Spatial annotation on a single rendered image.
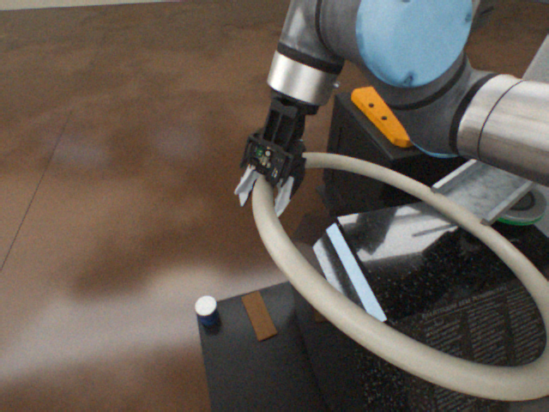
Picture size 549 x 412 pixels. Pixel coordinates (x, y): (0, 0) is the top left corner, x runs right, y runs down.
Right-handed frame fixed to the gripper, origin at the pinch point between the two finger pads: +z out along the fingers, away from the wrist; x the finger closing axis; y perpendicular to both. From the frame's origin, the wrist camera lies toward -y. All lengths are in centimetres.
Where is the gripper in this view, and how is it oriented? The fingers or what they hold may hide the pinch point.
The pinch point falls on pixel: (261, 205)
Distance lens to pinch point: 56.8
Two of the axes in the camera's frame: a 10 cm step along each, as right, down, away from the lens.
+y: -3.2, 4.2, -8.5
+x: 9.0, 4.2, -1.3
